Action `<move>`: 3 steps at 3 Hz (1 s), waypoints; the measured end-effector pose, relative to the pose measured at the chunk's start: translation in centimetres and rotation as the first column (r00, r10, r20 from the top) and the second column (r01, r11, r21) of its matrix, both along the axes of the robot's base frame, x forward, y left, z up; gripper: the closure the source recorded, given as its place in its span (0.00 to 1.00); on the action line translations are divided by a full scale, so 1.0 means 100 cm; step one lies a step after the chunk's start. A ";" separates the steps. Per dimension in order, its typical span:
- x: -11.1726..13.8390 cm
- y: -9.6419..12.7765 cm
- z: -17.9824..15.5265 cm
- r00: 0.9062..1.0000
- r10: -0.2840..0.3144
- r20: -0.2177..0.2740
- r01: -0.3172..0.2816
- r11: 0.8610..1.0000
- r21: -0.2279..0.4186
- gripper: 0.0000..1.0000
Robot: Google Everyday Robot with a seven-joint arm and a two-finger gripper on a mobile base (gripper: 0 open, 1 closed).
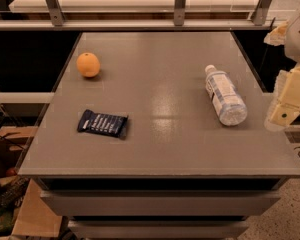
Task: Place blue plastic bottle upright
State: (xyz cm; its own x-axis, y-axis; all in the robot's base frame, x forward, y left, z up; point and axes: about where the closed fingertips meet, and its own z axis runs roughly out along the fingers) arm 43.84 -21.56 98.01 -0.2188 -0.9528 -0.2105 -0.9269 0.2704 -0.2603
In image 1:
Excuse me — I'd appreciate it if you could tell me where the grey cabinet drawer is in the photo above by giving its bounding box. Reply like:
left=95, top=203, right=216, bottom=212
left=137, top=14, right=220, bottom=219
left=41, top=191, right=280, bottom=217
left=68, top=221, right=248, bottom=240

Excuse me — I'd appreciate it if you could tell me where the dark blue snack packet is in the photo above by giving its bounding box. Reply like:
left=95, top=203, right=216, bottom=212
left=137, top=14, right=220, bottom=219
left=77, top=109, right=128, bottom=138

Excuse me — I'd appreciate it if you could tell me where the grey cabinet upper drawer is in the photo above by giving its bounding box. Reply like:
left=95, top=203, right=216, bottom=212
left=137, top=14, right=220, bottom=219
left=41, top=191, right=280, bottom=217

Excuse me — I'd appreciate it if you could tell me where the brown cardboard box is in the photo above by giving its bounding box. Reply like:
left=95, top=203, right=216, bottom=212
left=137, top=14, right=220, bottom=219
left=12, top=180, right=62, bottom=238

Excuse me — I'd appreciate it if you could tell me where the orange fruit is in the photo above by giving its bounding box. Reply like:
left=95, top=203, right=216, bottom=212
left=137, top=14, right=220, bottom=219
left=76, top=53, right=100, bottom=78

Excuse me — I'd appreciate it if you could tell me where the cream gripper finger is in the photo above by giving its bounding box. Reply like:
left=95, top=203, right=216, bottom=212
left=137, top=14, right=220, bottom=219
left=264, top=21, right=288, bottom=46
left=264, top=63, right=300, bottom=131

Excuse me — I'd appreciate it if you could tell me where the grey cabinet lower drawer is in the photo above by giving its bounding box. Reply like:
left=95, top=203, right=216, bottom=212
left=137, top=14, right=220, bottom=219
left=68, top=221, right=248, bottom=240

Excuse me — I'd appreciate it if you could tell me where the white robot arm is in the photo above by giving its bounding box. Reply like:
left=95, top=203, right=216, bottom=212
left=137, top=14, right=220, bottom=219
left=264, top=7, right=300, bottom=131

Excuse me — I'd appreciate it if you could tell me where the clear blue-labelled plastic bottle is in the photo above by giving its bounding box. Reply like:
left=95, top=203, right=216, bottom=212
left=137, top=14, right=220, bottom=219
left=205, top=65, right=248, bottom=126

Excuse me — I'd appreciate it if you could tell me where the metal railing frame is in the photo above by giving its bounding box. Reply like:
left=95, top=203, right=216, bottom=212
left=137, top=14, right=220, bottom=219
left=0, top=0, right=275, bottom=31

